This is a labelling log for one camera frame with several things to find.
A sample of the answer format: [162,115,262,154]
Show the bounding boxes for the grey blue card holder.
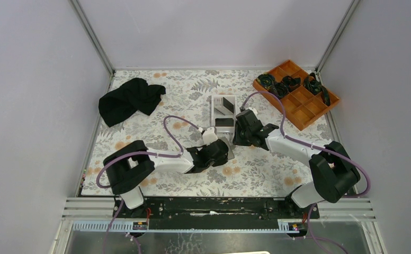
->
[220,137,235,160]

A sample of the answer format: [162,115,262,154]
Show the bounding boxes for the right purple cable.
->
[239,90,372,254]

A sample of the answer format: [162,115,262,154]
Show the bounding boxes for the purple cable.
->
[239,90,372,254]
[96,115,206,254]

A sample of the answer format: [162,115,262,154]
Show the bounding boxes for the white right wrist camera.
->
[247,107,257,116]

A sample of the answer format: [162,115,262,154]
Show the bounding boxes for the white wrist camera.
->
[247,107,257,116]
[202,126,218,146]

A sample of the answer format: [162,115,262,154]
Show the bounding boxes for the floral table mat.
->
[83,69,349,198]

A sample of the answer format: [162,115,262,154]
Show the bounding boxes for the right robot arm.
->
[233,109,361,218]

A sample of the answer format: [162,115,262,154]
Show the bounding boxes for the stack of cards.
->
[213,97,235,115]

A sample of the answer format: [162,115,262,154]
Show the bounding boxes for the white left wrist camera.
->
[202,126,218,146]

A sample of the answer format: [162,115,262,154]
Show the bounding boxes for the white plastic card box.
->
[210,95,238,135]

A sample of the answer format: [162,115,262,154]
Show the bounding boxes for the orange wooden divider tray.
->
[253,60,340,131]

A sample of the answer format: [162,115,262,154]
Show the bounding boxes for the black cloth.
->
[99,78,166,127]

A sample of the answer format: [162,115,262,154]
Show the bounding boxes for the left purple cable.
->
[96,115,206,254]

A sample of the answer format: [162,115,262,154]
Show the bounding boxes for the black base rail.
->
[113,196,320,230]

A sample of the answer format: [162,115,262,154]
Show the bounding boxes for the dark blue rolled tie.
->
[267,76,301,99]

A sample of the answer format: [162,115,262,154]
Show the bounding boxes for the black orange rolled tie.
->
[303,72,331,106]

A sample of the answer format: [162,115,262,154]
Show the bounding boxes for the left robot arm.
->
[97,138,234,217]

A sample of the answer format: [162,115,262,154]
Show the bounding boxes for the green yellow rolled tie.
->
[256,73,276,90]

